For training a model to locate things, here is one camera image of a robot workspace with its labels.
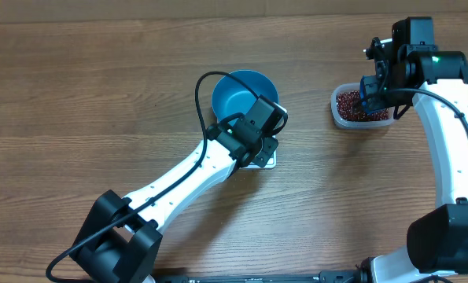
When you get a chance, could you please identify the blue plastic measuring scoop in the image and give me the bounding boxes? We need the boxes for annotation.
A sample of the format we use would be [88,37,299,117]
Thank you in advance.
[359,75,390,114]

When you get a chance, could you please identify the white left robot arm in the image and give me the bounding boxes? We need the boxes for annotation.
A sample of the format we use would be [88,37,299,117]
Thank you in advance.
[70,96,288,283]

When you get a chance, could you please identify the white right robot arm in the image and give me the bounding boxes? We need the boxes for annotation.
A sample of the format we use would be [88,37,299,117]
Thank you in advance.
[355,17,468,282]

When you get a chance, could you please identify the white digital kitchen scale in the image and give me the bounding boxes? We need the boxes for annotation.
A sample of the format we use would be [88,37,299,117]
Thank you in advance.
[241,135,278,170]

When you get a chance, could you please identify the teal blue bowl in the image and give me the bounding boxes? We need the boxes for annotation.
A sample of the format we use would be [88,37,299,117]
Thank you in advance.
[212,70,279,121]

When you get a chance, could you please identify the red adzuki beans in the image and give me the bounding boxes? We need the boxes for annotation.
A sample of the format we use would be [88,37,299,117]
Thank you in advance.
[336,90,389,122]

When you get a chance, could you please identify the clear plastic food container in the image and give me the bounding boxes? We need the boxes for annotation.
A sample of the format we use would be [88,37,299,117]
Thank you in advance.
[330,83,395,130]

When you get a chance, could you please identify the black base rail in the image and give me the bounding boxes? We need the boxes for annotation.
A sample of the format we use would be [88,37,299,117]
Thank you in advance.
[153,257,374,283]

